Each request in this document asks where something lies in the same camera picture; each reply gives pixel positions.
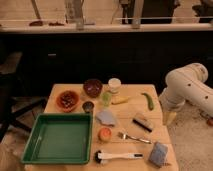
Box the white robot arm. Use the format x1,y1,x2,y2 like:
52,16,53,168
159,63,213,125

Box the white paper cup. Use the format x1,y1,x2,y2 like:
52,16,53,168
108,78,121,93

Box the small green cup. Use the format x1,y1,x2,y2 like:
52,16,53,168
101,91,112,107

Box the small dark metal cup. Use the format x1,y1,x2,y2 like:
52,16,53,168
82,101,94,113

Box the green chili pepper toy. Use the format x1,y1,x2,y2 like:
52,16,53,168
141,93,154,111

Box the blue sponge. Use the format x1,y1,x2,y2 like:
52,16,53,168
149,142,168,167

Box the silver metal fork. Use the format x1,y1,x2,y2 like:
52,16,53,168
118,132,152,144

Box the yellow corn toy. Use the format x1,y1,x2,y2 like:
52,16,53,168
111,97,130,105

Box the light blue cloth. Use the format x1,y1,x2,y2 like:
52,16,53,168
96,109,116,126

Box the orange toy fruit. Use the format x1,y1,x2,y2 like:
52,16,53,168
98,127,112,142

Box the dark red bowl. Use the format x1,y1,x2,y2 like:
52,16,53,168
83,79,103,98

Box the orange bowl with beans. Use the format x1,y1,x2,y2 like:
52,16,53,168
56,90,79,113

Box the green plastic tray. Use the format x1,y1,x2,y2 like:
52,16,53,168
22,114,93,165

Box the black office chair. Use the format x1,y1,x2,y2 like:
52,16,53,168
0,52,47,143

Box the white handled dish brush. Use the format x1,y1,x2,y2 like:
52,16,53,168
94,150,143,163

